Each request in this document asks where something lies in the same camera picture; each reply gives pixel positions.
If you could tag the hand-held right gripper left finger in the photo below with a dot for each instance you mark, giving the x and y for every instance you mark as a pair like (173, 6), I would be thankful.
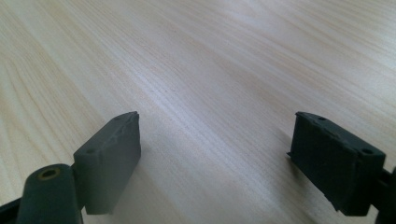
(109, 165)

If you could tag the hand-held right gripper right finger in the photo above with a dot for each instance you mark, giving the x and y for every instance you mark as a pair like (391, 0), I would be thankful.
(336, 168)

